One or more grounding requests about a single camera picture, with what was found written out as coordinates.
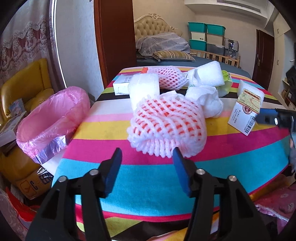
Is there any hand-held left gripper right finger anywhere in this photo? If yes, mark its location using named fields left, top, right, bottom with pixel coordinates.
left=173, top=147, right=271, bottom=241

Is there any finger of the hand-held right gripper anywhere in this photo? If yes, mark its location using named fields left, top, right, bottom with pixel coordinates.
left=255, top=108, right=279, bottom=126

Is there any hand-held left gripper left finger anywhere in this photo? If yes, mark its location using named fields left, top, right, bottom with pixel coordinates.
left=25, top=148, right=122, bottom=241

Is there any white labelled carton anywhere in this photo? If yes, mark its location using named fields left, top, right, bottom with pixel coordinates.
left=228, top=89, right=262, bottom=135

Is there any large white-red foam fruit net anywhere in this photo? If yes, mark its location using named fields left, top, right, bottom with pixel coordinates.
left=127, top=91, right=207, bottom=158

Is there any white foam wrap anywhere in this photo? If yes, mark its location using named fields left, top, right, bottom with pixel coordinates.
left=186, top=85, right=223, bottom=118

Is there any pink-lined trash bin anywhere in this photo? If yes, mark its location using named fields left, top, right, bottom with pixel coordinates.
left=16, top=86, right=91, bottom=164

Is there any striped colourful tablecloth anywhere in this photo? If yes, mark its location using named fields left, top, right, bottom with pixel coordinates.
left=52, top=66, right=292, bottom=237

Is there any green plastic bag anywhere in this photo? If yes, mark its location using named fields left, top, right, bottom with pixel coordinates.
left=217, top=70, right=233, bottom=97

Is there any brown wooden door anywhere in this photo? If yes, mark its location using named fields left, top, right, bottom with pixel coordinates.
left=252, top=30, right=275, bottom=87

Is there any folded white foam sheet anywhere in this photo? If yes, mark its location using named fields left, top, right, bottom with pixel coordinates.
left=187, top=61, right=226, bottom=88

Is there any white wardrobe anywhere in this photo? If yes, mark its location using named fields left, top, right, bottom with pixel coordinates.
left=273, top=14, right=296, bottom=112

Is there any brown cardboard box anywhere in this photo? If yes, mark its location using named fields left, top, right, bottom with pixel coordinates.
left=16, top=168, right=54, bottom=200

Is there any checkered bag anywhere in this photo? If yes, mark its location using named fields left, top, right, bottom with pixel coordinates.
left=224, top=37, right=240, bottom=51

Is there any white cardboard box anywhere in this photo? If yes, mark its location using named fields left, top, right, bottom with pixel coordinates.
left=113, top=74, right=137, bottom=96

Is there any pink blanket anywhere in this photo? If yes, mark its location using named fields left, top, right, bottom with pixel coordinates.
left=254, top=183, right=296, bottom=230

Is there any grey storage box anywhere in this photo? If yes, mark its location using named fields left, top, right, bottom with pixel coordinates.
left=206, top=44, right=225, bottom=55
left=206, top=34, right=225, bottom=45

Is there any bed with blue sheet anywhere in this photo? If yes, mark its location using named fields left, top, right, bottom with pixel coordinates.
left=136, top=54, right=251, bottom=78

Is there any white bubble foam roll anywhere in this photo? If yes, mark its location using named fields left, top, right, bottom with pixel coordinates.
left=128, top=74, right=160, bottom=109

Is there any small white-red foam fruit net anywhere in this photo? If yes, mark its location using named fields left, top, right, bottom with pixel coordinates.
left=144, top=66, right=189, bottom=90

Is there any teal storage box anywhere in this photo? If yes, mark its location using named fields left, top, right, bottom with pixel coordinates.
left=189, top=39, right=207, bottom=51
left=206, top=23, right=226, bottom=36
left=188, top=22, right=208, bottom=33

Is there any red bag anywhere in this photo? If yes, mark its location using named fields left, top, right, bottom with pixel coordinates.
left=6, top=186, right=41, bottom=223

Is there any beige storage box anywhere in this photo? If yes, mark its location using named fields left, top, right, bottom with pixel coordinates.
left=191, top=31, right=207, bottom=41

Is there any striped pillow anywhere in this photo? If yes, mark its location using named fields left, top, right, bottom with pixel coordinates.
left=153, top=50, right=196, bottom=62

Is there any flat white printed box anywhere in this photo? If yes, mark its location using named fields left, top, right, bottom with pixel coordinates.
left=0, top=111, right=28, bottom=147

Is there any white air conditioner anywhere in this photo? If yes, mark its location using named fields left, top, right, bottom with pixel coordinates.
left=216, top=0, right=263, bottom=15

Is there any small blue-white box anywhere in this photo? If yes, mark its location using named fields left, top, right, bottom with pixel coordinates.
left=9, top=98, right=26, bottom=116

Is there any yellow leather armchair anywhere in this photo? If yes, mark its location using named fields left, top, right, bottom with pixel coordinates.
left=0, top=58, right=55, bottom=183

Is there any plastic-covered bedding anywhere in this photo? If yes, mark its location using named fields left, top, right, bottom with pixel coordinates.
left=136, top=32, right=191, bottom=57

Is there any beige tufted headboard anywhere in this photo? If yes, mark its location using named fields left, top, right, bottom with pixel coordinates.
left=134, top=13, right=183, bottom=44

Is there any pink lace curtain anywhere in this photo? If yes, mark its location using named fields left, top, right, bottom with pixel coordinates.
left=0, top=0, right=58, bottom=88

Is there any wooden crib rail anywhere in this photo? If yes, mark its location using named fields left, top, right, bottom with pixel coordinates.
left=190, top=49, right=241, bottom=67

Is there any brown wooden door frame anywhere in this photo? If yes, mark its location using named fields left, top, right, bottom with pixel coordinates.
left=94, top=0, right=138, bottom=88

